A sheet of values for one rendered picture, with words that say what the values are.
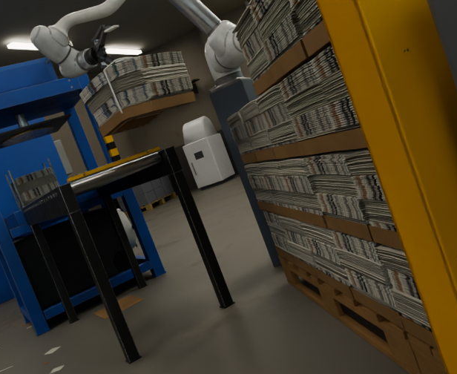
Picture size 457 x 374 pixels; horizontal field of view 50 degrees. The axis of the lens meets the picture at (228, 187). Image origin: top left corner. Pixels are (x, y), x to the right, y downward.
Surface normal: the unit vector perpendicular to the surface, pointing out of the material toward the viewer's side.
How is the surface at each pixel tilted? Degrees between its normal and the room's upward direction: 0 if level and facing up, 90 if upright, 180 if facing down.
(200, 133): 72
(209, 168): 90
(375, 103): 90
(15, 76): 90
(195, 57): 90
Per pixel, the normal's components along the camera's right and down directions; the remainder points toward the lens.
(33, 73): 0.48, -0.11
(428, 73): 0.17, 0.02
